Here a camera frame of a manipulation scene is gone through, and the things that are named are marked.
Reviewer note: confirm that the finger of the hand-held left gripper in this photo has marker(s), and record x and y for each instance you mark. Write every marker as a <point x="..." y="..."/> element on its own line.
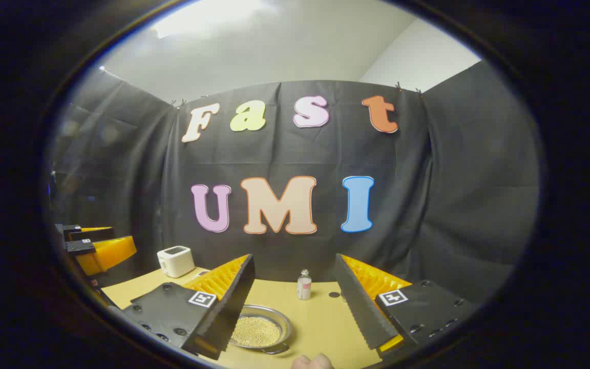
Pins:
<point x="87" y="233"/>
<point x="105" y="253"/>

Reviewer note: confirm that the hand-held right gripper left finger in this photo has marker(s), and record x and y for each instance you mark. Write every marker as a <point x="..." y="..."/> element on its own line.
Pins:
<point x="233" y="302"/>

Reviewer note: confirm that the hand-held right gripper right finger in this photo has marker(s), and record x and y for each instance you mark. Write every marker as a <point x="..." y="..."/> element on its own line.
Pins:
<point x="356" y="302"/>

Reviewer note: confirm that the stainless steel pot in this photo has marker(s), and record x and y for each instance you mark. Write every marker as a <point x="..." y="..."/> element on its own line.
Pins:
<point x="279" y="320"/>

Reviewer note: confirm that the pile of yellow beans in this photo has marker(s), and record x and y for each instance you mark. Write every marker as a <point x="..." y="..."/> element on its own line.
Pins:
<point x="256" y="332"/>

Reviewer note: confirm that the clear bottle with pink label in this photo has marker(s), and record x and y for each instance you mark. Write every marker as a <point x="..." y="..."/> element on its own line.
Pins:
<point x="304" y="287"/>

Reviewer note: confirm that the white toaster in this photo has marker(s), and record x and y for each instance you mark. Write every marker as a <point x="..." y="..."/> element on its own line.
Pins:
<point x="176" y="260"/>

